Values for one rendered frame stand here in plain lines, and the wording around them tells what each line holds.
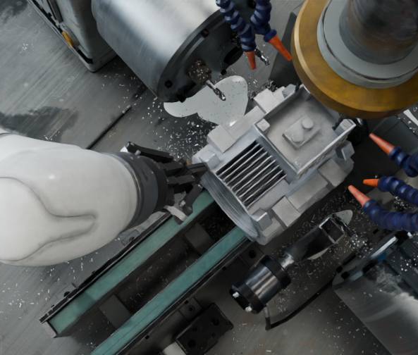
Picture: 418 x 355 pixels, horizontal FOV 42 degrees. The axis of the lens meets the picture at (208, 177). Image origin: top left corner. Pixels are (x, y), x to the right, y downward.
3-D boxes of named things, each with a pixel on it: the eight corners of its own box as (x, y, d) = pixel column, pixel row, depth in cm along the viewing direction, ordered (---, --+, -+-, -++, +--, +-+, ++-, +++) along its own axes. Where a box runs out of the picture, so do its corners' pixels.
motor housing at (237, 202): (269, 110, 105) (287, 66, 86) (337, 184, 101) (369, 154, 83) (189, 174, 101) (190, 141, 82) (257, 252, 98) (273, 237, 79)
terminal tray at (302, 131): (300, 94, 89) (309, 75, 82) (344, 141, 87) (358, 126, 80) (245, 138, 87) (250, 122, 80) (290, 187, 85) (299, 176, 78)
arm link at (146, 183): (99, 134, 57) (126, 133, 62) (49, 192, 60) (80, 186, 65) (155, 198, 55) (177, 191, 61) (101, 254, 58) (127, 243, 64)
